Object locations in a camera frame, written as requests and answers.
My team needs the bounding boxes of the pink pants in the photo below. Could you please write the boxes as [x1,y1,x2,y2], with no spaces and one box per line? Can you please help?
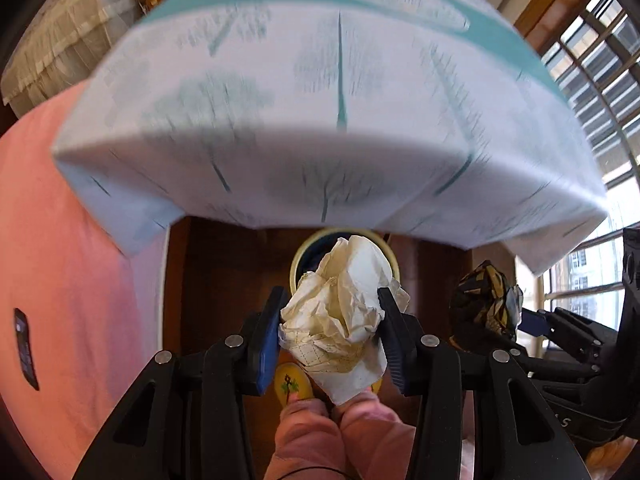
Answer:
[264,391,418,480]

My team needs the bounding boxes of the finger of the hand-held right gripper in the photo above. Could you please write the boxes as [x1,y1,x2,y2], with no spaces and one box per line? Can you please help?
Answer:
[518,306,622,361]
[510,347,603,381]

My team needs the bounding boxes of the black gold wrapper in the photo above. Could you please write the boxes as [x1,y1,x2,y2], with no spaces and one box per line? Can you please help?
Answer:
[448,259,523,356]

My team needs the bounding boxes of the thin black cable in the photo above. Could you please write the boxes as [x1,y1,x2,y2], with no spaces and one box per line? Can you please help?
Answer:
[265,466,351,480]

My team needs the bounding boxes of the window with metal grille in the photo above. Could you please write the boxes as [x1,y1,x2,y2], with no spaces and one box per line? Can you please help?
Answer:
[515,0,640,361]

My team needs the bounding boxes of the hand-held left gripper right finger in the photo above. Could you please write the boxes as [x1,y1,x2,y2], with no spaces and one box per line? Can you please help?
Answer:
[376,287,591,480]

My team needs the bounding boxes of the lace covered piano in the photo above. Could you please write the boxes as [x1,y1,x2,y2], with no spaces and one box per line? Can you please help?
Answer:
[0,0,146,118]

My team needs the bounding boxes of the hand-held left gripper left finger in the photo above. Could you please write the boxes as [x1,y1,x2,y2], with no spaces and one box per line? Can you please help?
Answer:
[72,286,292,480]

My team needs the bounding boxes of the tree print tablecloth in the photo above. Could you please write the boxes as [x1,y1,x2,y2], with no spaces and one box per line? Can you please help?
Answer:
[52,0,608,276]

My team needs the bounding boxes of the blue bin with cream rim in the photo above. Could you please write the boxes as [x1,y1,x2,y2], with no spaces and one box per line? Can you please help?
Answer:
[289,228,401,306]

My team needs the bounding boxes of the white paper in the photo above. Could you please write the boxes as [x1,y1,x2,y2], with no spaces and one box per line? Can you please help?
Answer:
[278,235,412,407]

